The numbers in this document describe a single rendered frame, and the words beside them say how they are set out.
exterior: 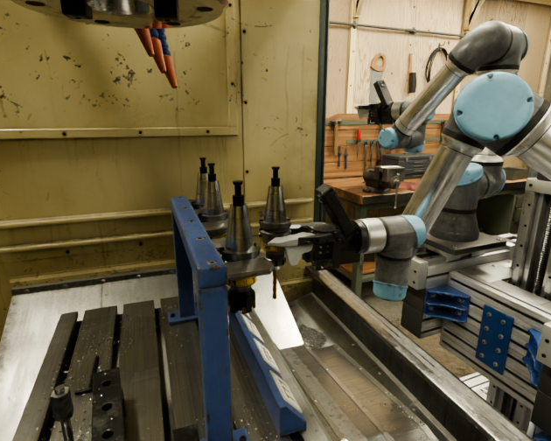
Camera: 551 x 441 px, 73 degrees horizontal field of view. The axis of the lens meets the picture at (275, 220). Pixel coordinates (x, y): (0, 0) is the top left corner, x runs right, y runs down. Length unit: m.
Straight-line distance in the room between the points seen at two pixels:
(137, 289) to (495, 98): 1.18
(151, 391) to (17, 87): 0.95
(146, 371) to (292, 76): 1.06
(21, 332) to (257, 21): 1.24
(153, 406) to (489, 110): 0.80
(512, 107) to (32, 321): 1.37
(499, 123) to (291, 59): 0.87
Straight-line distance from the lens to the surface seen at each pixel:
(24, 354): 1.35
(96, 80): 1.34
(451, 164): 0.92
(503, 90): 0.77
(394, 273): 0.86
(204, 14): 0.34
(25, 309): 1.46
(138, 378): 0.88
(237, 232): 0.55
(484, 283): 1.26
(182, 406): 0.79
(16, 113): 1.37
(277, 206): 0.69
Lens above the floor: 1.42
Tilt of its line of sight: 16 degrees down
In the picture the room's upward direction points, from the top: straight up
